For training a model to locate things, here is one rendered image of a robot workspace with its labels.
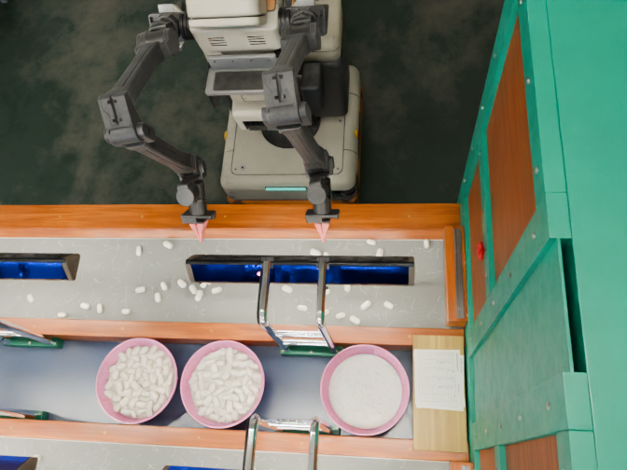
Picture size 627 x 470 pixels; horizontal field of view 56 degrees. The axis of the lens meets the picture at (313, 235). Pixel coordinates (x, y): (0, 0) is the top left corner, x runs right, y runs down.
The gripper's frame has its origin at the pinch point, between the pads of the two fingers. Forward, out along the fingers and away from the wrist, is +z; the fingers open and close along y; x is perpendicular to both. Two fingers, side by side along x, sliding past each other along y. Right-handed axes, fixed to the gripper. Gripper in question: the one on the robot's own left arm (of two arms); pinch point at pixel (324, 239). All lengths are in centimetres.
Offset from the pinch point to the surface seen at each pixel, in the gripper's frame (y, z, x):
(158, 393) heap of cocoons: -53, 45, -22
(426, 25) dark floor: 38, -62, 167
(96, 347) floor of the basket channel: -79, 36, -8
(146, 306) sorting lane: -60, 22, -4
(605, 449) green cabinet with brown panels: 48, -13, -111
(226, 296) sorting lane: -33.3, 19.4, -1.6
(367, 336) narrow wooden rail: 13.8, 27.6, -11.5
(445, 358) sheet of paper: 37, 32, -17
